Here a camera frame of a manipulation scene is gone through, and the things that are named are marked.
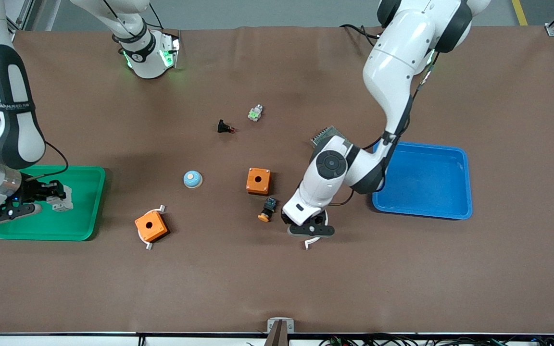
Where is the orange button box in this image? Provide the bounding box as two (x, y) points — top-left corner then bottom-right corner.
(134, 210), (170, 243)
(246, 167), (272, 196)

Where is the orange box with bracket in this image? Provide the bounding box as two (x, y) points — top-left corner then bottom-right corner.
(138, 204), (166, 251)

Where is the grey metal table bracket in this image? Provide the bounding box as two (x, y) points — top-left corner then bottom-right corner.
(267, 317), (295, 334)

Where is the white red circuit breaker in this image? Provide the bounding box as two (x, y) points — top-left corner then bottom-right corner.
(48, 185), (75, 213)

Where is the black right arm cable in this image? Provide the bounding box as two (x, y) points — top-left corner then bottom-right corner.
(22, 141), (70, 182)

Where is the white curved plastic arc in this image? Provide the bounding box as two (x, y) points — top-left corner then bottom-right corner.
(304, 210), (329, 250)

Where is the metal mesh power supply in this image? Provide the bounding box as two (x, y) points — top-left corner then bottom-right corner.
(310, 125), (352, 148)

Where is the orange head black push button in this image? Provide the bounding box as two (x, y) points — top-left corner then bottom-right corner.
(257, 196), (278, 223)

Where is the green plastic tray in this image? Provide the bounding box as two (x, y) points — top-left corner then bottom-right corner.
(0, 165), (107, 241)

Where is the black base cable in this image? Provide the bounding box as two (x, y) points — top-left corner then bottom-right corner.
(339, 23), (384, 48)

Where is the blue dome buzzer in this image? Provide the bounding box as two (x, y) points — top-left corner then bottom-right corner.
(183, 170), (204, 189)

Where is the blue plastic tray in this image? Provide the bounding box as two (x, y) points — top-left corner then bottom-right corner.
(372, 139), (473, 221)

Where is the brown table cover mat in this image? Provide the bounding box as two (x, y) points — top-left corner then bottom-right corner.
(0, 25), (554, 335)

